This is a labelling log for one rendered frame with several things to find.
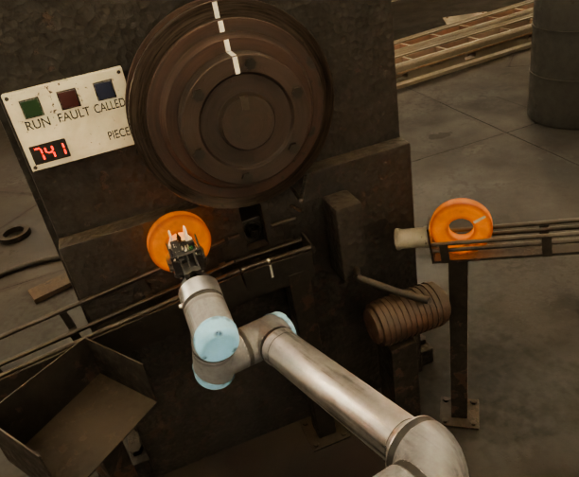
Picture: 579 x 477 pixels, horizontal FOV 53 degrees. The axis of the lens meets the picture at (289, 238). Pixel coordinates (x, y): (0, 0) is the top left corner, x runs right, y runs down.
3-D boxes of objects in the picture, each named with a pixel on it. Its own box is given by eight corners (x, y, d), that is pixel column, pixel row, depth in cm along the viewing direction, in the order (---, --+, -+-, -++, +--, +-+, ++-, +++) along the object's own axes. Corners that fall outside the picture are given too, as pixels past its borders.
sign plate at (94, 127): (33, 168, 135) (1, 94, 126) (143, 139, 141) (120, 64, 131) (32, 172, 133) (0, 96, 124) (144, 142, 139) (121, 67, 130)
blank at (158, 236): (135, 226, 139) (138, 232, 136) (195, 200, 142) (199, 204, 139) (160, 276, 147) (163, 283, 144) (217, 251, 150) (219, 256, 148)
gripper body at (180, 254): (195, 231, 133) (210, 267, 125) (201, 256, 139) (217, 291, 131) (163, 241, 131) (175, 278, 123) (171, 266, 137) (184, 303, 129)
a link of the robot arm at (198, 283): (226, 309, 129) (184, 324, 127) (219, 292, 132) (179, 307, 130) (219, 283, 122) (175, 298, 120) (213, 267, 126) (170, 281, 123)
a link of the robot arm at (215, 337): (198, 370, 118) (196, 340, 112) (183, 324, 127) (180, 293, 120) (242, 358, 121) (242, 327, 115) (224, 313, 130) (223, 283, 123)
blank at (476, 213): (453, 256, 159) (453, 264, 156) (418, 217, 155) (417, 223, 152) (504, 229, 150) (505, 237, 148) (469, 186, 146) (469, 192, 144)
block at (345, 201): (329, 267, 171) (319, 194, 158) (354, 258, 172) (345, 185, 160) (344, 285, 162) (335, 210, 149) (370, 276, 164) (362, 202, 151)
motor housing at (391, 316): (374, 426, 189) (359, 295, 161) (433, 401, 193) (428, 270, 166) (394, 456, 178) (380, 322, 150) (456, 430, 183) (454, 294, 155)
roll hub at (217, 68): (195, 191, 131) (162, 67, 116) (309, 157, 137) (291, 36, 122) (201, 202, 126) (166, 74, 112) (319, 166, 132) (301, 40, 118)
